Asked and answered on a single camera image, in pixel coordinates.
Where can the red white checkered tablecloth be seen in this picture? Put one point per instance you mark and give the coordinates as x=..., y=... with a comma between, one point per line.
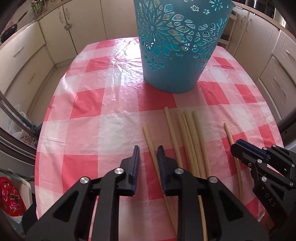
x=96, y=115

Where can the black frying pan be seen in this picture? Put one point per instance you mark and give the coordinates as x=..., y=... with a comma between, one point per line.
x=11, y=30

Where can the blue perforated plastic basket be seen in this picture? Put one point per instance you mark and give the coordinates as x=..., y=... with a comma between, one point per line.
x=177, y=39

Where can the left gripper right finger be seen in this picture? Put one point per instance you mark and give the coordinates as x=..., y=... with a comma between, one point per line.
x=170, y=173

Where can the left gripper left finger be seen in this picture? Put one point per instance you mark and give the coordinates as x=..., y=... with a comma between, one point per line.
x=130, y=165

